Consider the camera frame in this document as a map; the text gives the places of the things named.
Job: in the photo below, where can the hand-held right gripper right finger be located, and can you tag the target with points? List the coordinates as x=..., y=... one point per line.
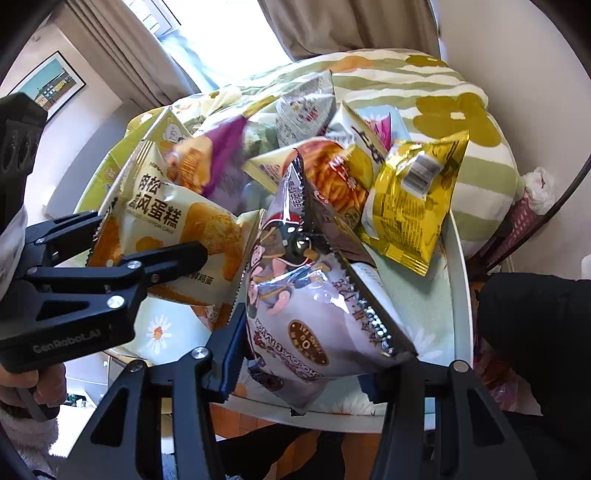
x=392, y=384

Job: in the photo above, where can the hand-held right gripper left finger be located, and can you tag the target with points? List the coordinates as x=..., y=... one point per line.
x=231, y=357

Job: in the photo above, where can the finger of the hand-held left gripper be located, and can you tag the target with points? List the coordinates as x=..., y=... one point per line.
x=175, y=256
x=60, y=233

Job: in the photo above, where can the cream cake snack packet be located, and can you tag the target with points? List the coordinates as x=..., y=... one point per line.
x=184, y=217

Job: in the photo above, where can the lavender cartoon snack packet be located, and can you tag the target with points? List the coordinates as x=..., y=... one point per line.
x=314, y=314

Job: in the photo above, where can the person's left forearm fluffy sleeve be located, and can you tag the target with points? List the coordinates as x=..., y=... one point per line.
x=23, y=445

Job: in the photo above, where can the person's left hand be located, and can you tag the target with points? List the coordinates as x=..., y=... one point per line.
x=48, y=383

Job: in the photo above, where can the purple snack packet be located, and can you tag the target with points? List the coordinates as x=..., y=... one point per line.
x=221, y=147

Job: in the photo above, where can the white round table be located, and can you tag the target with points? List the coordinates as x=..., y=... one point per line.
x=463, y=286

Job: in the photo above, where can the person's black trousers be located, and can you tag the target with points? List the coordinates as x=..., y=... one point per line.
x=545, y=332

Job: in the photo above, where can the gold foil snack packet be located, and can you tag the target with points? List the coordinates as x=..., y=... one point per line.
x=406, y=212

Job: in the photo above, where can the fries print snack packet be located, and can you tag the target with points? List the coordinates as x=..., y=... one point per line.
x=341, y=184

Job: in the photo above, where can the beige curtain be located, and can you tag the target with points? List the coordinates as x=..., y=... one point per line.
x=346, y=23
x=138, y=60

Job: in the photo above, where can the grey-white printed snack packet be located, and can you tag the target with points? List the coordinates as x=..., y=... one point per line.
x=302, y=110

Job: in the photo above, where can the light blue sheer curtain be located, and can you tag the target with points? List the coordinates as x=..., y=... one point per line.
x=184, y=55

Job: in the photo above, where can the pink basket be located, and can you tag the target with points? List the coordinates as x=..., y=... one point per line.
x=521, y=224

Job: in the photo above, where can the white black-lettered snack packet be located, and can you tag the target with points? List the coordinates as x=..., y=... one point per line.
x=364, y=143

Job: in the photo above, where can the window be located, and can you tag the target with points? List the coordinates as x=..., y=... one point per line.
x=157, y=16

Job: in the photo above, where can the green striped floral blanket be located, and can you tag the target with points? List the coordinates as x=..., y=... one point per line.
x=461, y=152

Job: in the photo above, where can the white plastic bag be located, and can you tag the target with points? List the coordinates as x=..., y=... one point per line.
x=535, y=184

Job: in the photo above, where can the dark metal chair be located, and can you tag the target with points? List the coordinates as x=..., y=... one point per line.
x=556, y=198

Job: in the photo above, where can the pink snack packet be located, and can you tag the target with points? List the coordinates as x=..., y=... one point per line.
x=384, y=121

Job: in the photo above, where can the framed wall picture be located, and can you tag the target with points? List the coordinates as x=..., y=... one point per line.
x=55, y=83

